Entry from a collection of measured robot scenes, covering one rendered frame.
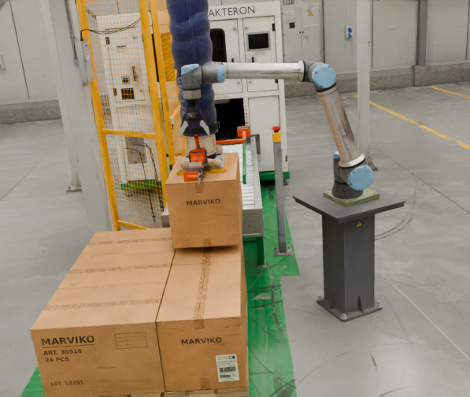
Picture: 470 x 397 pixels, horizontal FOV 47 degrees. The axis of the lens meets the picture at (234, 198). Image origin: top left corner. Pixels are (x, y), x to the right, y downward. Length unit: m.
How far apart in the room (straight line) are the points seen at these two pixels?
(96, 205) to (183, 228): 1.58
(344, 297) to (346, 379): 0.62
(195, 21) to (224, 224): 1.13
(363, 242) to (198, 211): 1.04
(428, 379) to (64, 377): 1.84
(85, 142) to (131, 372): 2.20
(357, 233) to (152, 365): 1.45
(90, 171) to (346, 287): 2.24
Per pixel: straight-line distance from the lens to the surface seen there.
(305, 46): 12.29
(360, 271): 3.49
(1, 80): 12.99
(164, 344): 2.67
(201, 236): 3.13
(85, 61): 4.31
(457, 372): 3.20
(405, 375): 3.13
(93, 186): 4.53
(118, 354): 2.74
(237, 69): 2.95
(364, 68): 6.45
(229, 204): 3.05
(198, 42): 3.09
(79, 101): 4.39
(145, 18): 4.28
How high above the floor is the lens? 1.86
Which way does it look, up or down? 19 degrees down
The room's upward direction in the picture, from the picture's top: 5 degrees counter-clockwise
